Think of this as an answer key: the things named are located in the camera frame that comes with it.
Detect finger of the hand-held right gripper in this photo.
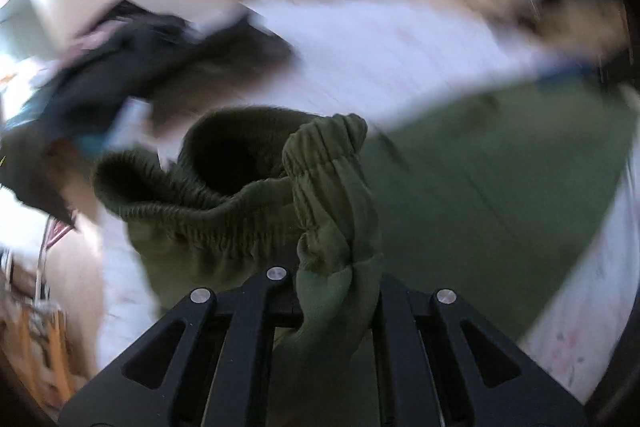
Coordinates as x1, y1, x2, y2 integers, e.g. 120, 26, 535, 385
540, 57, 640, 108

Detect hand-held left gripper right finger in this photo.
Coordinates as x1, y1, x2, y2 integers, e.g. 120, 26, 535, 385
367, 269, 588, 427

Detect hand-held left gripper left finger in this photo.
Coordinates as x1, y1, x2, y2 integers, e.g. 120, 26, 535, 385
57, 266, 306, 427

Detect green pants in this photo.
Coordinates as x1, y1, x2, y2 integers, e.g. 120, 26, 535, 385
92, 79, 638, 427

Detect camouflage folded pants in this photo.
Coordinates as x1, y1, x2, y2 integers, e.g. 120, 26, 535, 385
145, 57, 281, 138

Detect person's right hand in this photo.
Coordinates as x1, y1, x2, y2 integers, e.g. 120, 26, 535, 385
540, 0, 631, 58

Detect red floor mat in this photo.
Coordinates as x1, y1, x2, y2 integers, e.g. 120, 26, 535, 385
42, 214, 76, 250

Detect white floral bedsheet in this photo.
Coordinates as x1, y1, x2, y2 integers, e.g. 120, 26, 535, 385
95, 0, 640, 403

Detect wooden rack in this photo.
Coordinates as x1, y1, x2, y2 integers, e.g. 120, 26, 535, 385
0, 297, 76, 408

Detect teal box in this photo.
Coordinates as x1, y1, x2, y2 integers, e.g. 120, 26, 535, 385
75, 132, 113, 155

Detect black folded garment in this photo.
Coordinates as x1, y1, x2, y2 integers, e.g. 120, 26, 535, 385
190, 14, 296, 78

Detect black cloth pile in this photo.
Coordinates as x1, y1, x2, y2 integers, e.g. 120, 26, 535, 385
0, 0, 211, 233

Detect pink garment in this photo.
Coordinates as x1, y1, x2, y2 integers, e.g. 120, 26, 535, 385
75, 24, 121, 52

